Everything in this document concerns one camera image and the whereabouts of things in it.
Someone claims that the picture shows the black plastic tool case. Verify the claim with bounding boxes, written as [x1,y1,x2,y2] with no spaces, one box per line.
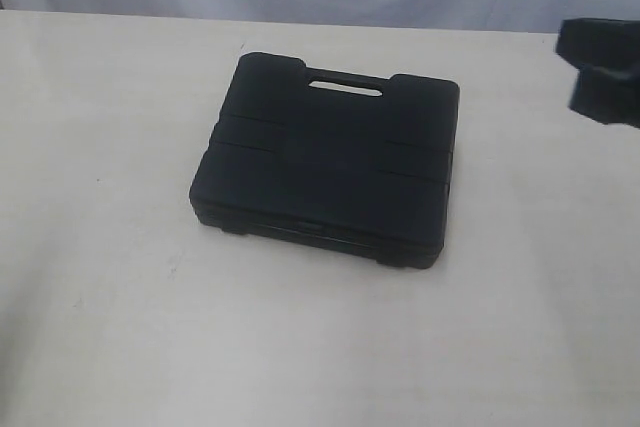
[189,52,460,269]

